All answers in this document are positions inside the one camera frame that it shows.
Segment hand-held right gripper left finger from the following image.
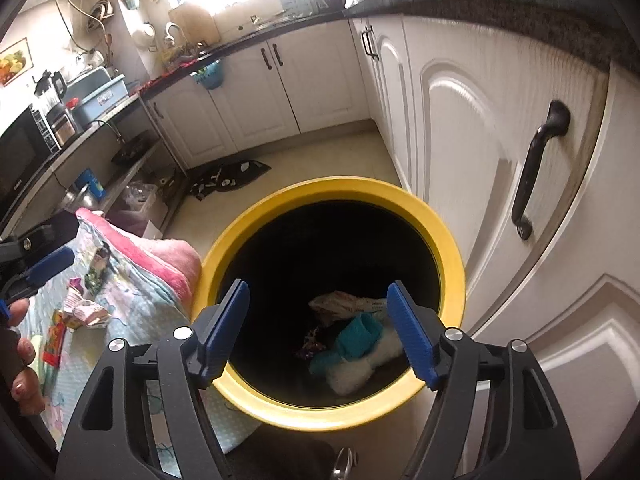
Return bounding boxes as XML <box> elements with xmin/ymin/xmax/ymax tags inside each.
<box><xmin>55</xmin><ymin>279</ymin><xmax>251</xmax><ymax>480</ymax></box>

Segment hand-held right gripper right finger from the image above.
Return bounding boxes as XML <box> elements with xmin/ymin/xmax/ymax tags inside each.
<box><xmin>386</xmin><ymin>280</ymin><xmax>581</xmax><ymax>480</ymax></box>

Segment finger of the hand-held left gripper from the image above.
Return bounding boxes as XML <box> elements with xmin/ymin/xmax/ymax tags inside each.
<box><xmin>17</xmin><ymin>210</ymin><xmax>81</xmax><ymax>261</ymax></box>
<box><xmin>0</xmin><ymin>247</ymin><xmax>76</xmax><ymax>306</ymax></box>

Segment dark snack packet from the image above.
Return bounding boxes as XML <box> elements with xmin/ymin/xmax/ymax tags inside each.
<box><xmin>85</xmin><ymin>242</ymin><xmax>112</xmax><ymax>293</ymax></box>

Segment red yellow snack wrapper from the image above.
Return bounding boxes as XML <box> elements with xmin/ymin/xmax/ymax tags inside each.
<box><xmin>42</xmin><ymin>310</ymin><xmax>68</xmax><ymax>367</ymax></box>

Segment white fluffy teal sock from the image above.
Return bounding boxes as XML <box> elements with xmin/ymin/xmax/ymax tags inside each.
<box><xmin>309</xmin><ymin>312</ymin><xmax>405</xmax><ymax>396</ymax></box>

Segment purple snack wrapper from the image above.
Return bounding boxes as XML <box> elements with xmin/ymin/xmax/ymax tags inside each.
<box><xmin>297</xmin><ymin>327</ymin><xmax>326</xmax><ymax>361</ymax></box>

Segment yellow rimmed trash can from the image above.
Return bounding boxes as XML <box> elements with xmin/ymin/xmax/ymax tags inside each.
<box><xmin>190</xmin><ymin>176</ymin><xmax>467</xmax><ymax>433</ymax></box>

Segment person's left hand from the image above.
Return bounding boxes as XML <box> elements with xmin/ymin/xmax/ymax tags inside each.
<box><xmin>7</xmin><ymin>299</ymin><xmax>47</xmax><ymax>416</ymax></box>

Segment steel pot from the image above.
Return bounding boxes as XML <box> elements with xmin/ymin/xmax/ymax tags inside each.
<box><xmin>60</xmin><ymin>185</ymin><xmax>101</xmax><ymax>213</ymax></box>

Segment blue canister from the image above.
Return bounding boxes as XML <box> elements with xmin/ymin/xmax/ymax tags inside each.
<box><xmin>75</xmin><ymin>168</ymin><xmax>108</xmax><ymax>198</ymax></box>

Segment black microwave oven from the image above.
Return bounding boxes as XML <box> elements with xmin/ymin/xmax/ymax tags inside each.
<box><xmin>0</xmin><ymin>105</ymin><xmax>61</xmax><ymax>221</ymax></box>

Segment clear plastic container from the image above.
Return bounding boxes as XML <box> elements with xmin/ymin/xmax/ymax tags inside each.
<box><xmin>107</xmin><ymin>182</ymin><xmax>168</xmax><ymax>238</ymax></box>

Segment printed blanket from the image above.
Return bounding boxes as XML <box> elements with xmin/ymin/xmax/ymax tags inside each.
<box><xmin>10</xmin><ymin>208</ymin><xmax>263</xmax><ymax>480</ymax></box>

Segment metal shelf rack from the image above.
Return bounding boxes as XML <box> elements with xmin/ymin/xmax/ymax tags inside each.
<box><xmin>0</xmin><ymin>92</ymin><xmax>186</xmax><ymax>241</ymax></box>

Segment black wok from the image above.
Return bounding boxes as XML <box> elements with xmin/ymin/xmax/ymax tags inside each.
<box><xmin>111</xmin><ymin>130</ymin><xmax>151</xmax><ymax>165</ymax></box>

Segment black blender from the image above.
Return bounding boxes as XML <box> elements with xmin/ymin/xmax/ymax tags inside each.
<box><xmin>34</xmin><ymin>70</ymin><xmax>76</xmax><ymax>146</ymax></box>

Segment blue dish rack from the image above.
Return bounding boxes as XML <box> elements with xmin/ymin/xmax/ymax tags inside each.
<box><xmin>65</xmin><ymin>66</ymin><xmax>128</xmax><ymax>128</ymax></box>

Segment dark floor mat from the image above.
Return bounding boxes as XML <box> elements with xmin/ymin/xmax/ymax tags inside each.
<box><xmin>187</xmin><ymin>160</ymin><xmax>273</xmax><ymax>201</ymax></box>

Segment white kitchen cabinet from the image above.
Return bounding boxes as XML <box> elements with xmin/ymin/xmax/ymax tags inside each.
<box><xmin>347</xmin><ymin>12</ymin><xmax>640</xmax><ymax>480</ymax></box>
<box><xmin>142</xmin><ymin>15</ymin><xmax>373</xmax><ymax>171</ymax></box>

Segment white hanging colander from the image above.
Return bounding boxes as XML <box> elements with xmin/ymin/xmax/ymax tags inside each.
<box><xmin>132</xmin><ymin>22</ymin><xmax>156</xmax><ymax>51</ymax></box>

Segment colourful cleaning cloths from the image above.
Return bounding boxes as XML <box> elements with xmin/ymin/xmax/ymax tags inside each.
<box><xmin>160</xmin><ymin>42</ymin><xmax>208</xmax><ymax>68</ymax></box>

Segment blue hanging basket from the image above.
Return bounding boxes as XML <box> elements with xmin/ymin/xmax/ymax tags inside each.
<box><xmin>192</xmin><ymin>60</ymin><xmax>223</xmax><ymax>91</ymax></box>

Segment wooden cutting board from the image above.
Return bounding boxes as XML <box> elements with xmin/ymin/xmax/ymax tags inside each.
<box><xmin>167</xmin><ymin>2</ymin><xmax>221</xmax><ymax>46</ymax></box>

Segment black stone countertop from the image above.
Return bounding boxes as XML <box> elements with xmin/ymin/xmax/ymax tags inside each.
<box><xmin>135</xmin><ymin>0</ymin><xmax>640</xmax><ymax>96</ymax></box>

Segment fruit wall poster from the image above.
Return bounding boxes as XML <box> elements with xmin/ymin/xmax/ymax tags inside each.
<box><xmin>0</xmin><ymin>37</ymin><xmax>33</xmax><ymax>86</ymax></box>

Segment coiled hose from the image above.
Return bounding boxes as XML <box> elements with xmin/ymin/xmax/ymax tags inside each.
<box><xmin>87</xmin><ymin>0</ymin><xmax>118</xmax><ymax>31</ymax></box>

